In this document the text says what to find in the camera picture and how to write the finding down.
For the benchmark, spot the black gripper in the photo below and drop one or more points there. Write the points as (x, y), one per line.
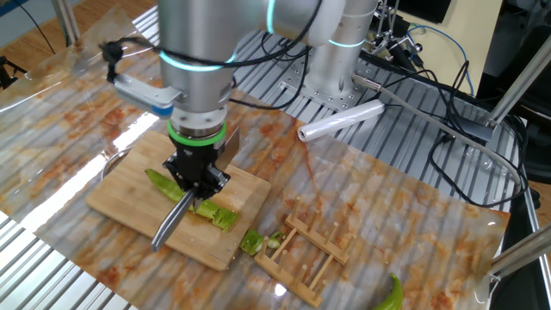
(193, 165)

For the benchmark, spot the steel cleaver knife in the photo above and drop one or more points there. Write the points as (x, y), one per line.
(172, 224)

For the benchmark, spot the wooden cutting board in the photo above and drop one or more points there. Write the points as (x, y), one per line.
(125, 198)

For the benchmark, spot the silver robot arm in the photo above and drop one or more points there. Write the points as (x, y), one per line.
(198, 56)

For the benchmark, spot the long green chili pepper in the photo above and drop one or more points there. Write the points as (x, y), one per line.
(165, 185)

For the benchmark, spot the curved green chili pepper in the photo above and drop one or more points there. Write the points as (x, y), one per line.
(394, 297)

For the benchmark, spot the cut green pepper chunk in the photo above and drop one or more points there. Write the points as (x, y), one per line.
(251, 242)
(226, 219)

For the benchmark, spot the cut green pepper stem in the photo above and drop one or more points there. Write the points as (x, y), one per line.
(275, 239)

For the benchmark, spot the wooden peg rack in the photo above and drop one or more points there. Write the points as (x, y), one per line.
(320, 245)

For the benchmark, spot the white plastic film roll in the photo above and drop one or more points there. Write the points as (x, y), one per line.
(344, 119)

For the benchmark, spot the marble pattern plastic mat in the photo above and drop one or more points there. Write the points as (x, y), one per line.
(409, 215)

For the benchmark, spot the black tripod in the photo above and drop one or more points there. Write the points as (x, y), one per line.
(6, 71)

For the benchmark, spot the beige cabinet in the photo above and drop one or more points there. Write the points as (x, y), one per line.
(473, 34)

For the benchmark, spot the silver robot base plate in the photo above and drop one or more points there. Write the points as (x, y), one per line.
(327, 97)

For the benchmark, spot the aluminium frame post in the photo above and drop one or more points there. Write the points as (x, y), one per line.
(521, 82)
(64, 21)
(525, 252)

